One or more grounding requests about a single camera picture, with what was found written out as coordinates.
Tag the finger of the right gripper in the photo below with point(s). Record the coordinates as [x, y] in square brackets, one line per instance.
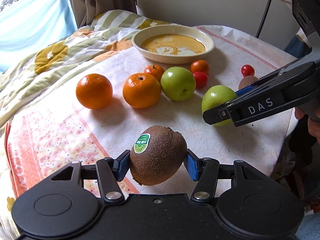
[218, 116]
[249, 88]

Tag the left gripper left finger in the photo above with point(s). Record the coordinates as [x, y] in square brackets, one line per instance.
[109, 172]

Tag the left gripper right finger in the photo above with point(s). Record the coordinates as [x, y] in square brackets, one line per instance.
[204, 171]

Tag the brown kiwi plain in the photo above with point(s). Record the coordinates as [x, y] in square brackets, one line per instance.
[246, 81]

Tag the green apple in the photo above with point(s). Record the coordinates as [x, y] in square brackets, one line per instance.
[178, 83]
[216, 96]

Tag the red cherry tomato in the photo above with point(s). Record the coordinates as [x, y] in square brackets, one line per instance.
[247, 70]
[201, 79]

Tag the brown kiwi with sticker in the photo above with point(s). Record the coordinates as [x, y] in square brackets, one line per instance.
[157, 155]

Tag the person right hand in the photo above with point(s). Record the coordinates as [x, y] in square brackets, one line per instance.
[313, 127]

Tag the small mandarin near bowl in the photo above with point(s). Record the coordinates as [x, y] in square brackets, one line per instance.
[200, 66]

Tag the small mandarin behind centre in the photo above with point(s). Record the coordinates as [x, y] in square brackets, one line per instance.
[154, 70]

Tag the large orange mandarin left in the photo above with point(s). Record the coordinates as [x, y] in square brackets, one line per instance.
[94, 91]

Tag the large orange mandarin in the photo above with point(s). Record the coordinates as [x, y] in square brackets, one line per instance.
[141, 90]
[94, 91]

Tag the cream bowl with bear print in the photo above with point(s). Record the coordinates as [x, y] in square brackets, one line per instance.
[173, 44]

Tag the large orange mandarin centre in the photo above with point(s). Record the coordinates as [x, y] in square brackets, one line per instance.
[141, 90]

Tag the green striped floral duvet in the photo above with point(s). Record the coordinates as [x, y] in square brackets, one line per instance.
[41, 72]

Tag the light blue window cloth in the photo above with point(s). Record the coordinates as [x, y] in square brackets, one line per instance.
[28, 26]

